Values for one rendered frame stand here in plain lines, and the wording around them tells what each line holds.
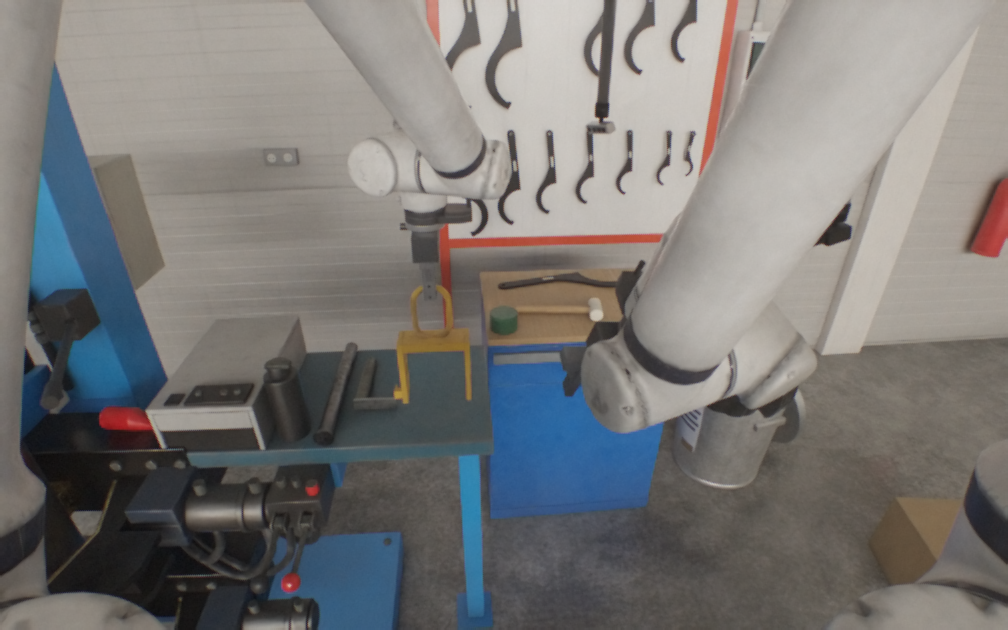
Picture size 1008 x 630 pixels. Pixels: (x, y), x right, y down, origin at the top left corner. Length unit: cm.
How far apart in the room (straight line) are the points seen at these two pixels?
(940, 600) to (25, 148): 61
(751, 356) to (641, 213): 249
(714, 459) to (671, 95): 180
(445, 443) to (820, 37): 108
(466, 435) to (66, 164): 110
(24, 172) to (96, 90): 280
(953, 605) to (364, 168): 78
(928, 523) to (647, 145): 208
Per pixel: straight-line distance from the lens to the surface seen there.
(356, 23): 52
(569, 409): 203
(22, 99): 43
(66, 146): 151
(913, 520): 257
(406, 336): 112
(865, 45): 30
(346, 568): 222
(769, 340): 55
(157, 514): 134
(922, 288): 437
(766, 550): 258
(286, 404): 124
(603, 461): 227
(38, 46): 45
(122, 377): 162
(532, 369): 189
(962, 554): 49
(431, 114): 62
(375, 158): 80
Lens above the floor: 190
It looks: 29 degrees down
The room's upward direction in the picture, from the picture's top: straight up
